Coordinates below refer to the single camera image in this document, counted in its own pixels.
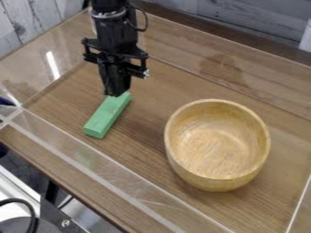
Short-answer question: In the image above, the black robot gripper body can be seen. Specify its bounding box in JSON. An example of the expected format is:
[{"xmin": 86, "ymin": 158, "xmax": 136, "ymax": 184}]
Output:
[{"xmin": 81, "ymin": 10, "xmax": 148, "ymax": 79}]

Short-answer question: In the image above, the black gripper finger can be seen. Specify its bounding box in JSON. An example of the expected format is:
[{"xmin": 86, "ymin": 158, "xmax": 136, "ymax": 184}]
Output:
[
  {"xmin": 98, "ymin": 64, "xmax": 114, "ymax": 96},
  {"xmin": 114, "ymin": 68, "xmax": 130, "ymax": 96}
]

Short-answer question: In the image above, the green rectangular block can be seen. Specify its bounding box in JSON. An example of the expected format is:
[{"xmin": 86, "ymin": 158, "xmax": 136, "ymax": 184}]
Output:
[{"xmin": 82, "ymin": 92, "xmax": 132, "ymax": 139}]

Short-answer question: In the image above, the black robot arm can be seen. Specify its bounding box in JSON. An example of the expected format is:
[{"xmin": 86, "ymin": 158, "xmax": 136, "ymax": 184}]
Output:
[{"xmin": 81, "ymin": 0, "xmax": 149, "ymax": 97}]

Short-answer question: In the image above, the brown wooden bowl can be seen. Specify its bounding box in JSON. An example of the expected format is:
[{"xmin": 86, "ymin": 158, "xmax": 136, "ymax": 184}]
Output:
[{"xmin": 164, "ymin": 99, "xmax": 271, "ymax": 192}]

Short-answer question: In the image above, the blue object at left edge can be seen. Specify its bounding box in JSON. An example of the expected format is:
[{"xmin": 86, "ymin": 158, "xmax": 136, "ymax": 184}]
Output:
[{"xmin": 0, "ymin": 96, "xmax": 16, "ymax": 158}]

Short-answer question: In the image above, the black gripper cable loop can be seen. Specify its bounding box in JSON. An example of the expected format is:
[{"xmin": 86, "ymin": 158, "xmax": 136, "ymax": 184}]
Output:
[{"xmin": 124, "ymin": 4, "xmax": 149, "ymax": 33}]

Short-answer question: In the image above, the clear acrylic tray wall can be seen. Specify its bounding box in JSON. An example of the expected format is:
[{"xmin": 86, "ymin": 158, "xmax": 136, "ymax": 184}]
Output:
[{"xmin": 0, "ymin": 10, "xmax": 311, "ymax": 233}]

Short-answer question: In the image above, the black metal bracket with screw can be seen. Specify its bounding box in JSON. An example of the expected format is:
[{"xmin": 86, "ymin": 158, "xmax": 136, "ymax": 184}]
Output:
[{"xmin": 36, "ymin": 198, "xmax": 89, "ymax": 233}]

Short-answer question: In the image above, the black cable at bottom left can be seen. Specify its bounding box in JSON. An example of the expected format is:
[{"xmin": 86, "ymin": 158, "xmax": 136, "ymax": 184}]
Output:
[{"xmin": 0, "ymin": 198, "xmax": 40, "ymax": 233}]

